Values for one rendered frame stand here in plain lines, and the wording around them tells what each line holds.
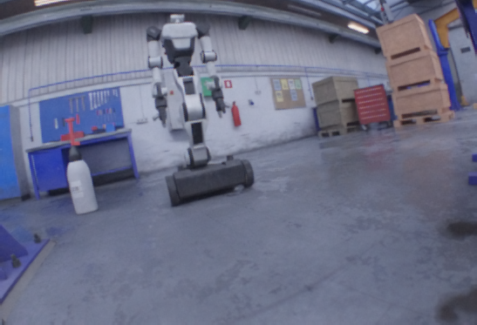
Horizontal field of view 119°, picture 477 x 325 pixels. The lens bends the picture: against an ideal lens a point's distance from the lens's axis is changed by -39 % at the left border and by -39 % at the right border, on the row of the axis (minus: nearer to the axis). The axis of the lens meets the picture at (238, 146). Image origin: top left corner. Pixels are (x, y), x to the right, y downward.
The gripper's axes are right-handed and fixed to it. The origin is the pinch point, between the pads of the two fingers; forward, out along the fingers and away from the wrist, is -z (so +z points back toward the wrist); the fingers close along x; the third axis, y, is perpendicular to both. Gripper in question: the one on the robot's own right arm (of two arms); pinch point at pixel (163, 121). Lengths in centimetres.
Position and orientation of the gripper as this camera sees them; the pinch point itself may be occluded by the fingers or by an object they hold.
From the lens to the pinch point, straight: 166.7
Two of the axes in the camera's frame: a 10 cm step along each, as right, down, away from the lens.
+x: 3.1, -2.3, -9.3
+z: -2.5, -9.6, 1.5
